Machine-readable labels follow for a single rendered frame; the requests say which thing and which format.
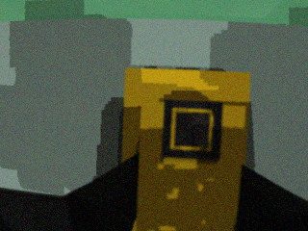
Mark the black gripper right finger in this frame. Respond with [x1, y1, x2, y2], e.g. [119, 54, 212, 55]
[235, 165, 308, 231]

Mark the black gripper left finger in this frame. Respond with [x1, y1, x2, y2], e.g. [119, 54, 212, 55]
[0, 152, 140, 231]

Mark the grey rectangular panel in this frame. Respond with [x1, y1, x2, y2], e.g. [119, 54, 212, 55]
[0, 18, 308, 200]

